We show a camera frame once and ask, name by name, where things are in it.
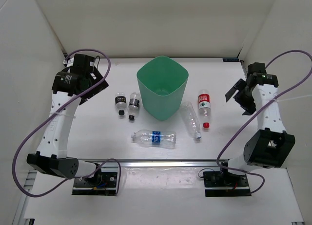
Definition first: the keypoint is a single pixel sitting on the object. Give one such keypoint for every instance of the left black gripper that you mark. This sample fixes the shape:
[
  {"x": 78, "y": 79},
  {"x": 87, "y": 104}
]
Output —
[{"x": 99, "y": 87}]

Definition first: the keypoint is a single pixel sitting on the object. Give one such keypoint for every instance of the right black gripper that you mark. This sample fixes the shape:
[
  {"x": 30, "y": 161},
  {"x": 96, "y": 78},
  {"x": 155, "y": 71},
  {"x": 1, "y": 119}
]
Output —
[{"x": 249, "y": 105}]

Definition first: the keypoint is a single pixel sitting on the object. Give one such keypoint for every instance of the bottle red label red cap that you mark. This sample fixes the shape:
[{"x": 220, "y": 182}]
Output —
[{"x": 204, "y": 107}]

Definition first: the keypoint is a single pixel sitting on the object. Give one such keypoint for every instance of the small bottle black label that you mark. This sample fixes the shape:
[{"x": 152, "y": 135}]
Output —
[
  {"x": 120, "y": 103},
  {"x": 133, "y": 107}
]

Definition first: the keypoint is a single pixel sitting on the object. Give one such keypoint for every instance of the clear bottle blue cap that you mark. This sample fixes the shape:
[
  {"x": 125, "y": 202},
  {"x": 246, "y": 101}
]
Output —
[{"x": 190, "y": 120}]

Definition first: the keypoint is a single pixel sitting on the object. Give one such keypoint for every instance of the clear bottle blue label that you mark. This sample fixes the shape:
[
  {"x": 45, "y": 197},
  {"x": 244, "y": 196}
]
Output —
[{"x": 157, "y": 139}]

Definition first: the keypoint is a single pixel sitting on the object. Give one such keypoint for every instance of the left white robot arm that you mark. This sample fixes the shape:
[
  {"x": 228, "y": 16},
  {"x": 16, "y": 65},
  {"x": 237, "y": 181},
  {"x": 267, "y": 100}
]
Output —
[{"x": 51, "y": 155}]

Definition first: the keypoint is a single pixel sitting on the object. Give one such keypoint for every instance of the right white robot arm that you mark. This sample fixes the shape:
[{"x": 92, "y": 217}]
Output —
[{"x": 271, "y": 144}]

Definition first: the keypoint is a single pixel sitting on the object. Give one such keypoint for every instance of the green plastic bin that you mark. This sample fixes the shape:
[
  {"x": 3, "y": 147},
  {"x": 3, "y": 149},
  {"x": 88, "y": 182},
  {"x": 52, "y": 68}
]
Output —
[{"x": 162, "y": 83}]

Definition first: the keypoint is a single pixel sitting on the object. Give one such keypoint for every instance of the blue label strip right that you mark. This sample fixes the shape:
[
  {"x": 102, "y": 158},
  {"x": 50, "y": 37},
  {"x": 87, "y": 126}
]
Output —
[{"x": 230, "y": 60}]

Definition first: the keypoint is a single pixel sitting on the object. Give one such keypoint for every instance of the aluminium rail front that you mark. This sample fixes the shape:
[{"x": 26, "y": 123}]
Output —
[{"x": 163, "y": 163}]

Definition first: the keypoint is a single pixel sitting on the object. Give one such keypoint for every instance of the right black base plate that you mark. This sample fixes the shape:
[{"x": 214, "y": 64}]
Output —
[{"x": 220, "y": 183}]

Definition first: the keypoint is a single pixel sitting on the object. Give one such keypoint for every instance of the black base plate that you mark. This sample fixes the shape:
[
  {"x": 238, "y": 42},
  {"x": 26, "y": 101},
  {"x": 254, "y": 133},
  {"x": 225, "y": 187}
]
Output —
[
  {"x": 105, "y": 184},
  {"x": 220, "y": 183}
]

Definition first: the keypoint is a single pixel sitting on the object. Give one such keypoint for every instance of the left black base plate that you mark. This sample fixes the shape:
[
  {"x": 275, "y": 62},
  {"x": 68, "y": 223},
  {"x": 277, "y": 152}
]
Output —
[{"x": 105, "y": 184}]

